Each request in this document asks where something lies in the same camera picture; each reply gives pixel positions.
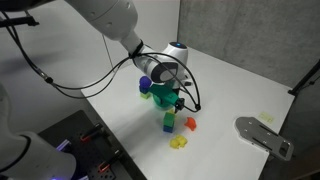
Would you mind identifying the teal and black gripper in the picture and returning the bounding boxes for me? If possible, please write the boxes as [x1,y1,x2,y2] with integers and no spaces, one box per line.
[147,83,185,113]

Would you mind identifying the dark green toy cube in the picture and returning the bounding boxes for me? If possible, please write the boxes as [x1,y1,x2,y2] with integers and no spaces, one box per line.
[162,111,177,128]

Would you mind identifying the blue toy cube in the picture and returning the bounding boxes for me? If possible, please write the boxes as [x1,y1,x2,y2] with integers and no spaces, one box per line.
[162,124,175,134]

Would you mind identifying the orange toy animal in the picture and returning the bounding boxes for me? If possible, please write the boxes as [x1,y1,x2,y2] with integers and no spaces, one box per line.
[184,116,198,132]

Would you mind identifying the yellow toy bear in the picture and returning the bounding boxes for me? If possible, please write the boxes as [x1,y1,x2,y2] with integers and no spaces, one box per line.
[169,134,189,151]

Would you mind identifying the small dark blue toy block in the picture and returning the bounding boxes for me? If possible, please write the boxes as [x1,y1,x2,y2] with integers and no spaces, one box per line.
[139,85,151,95]

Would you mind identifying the purple round toy block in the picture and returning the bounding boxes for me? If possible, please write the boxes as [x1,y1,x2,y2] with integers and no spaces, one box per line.
[138,75,153,90]

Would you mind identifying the grey metal mounting plate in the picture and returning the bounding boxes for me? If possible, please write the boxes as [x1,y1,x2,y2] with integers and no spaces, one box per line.
[234,116,295,163]

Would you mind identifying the pale yellow sticky note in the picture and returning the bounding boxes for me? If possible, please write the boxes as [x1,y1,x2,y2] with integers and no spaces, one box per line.
[258,111,275,125]

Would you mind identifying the black orange clamp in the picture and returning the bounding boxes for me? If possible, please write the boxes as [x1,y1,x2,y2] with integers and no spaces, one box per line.
[79,123,108,143]
[97,148,122,174]

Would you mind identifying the black perforated base board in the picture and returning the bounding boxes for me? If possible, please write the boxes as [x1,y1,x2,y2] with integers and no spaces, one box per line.
[37,109,148,180]

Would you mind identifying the black stand pole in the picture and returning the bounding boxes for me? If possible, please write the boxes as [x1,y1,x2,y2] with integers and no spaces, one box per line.
[287,59,320,98]

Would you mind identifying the black mounting bar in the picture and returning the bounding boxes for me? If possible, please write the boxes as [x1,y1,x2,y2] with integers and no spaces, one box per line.
[0,15,41,29]

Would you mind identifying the thin grey wall cable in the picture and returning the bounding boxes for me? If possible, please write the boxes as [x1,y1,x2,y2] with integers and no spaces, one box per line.
[101,33,116,70]

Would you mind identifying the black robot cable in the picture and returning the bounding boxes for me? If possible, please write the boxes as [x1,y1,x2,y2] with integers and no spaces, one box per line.
[0,12,141,92]
[46,51,202,113]

